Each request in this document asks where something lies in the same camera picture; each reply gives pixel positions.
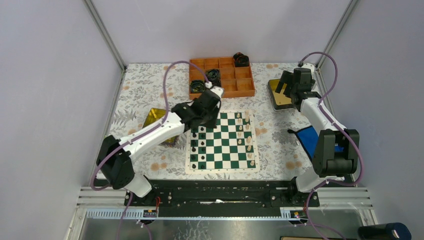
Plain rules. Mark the left gold tin box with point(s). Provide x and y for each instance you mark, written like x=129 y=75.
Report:
x=154 y=115

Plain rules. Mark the dark cylinder bottle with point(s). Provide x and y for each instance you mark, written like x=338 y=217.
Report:
x=388 y=231

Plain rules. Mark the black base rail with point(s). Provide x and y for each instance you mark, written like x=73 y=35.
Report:
x=222 y=198

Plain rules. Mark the rolled dark tie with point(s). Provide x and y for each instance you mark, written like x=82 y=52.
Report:
x=214 y=76
x=197 y=86
x=241 y=60

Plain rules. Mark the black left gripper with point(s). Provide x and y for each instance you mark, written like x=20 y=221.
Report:
x=213 y=124

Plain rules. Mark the cream chess piece lying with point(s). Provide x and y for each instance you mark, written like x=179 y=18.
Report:
x=248 y=139

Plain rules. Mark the gold tin box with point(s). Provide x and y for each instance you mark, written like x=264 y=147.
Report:
x=278 y=101
x=154 y=115

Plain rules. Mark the aluminium frame rail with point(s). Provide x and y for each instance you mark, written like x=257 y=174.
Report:
x=343 y=198

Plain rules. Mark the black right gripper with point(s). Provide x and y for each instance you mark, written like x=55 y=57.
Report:
x=286 y=77

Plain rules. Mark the green white chess board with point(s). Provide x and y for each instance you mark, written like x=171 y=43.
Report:
x=216 y=150

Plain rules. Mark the rolled dark tie top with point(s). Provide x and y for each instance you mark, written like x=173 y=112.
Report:
x=241 y=60

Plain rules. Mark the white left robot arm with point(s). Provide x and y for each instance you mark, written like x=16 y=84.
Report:
x=116 y=155

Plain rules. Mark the right gold tin box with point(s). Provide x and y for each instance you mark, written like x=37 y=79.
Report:
x=278 y=101

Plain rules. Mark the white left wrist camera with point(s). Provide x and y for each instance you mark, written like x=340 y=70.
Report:
x=219 y=91

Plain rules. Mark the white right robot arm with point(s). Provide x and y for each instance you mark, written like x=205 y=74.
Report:
x=325 y=171

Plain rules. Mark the rolled dark tie left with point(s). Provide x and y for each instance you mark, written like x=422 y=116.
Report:
x=197 y=86

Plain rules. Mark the rolled dark tie middle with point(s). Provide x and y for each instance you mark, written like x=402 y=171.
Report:
x=214 y=76

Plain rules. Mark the blue cloth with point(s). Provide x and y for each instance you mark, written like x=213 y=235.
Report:
x=309 y=140

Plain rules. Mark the floral table mat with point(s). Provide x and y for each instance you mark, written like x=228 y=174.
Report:
x=147 y=86

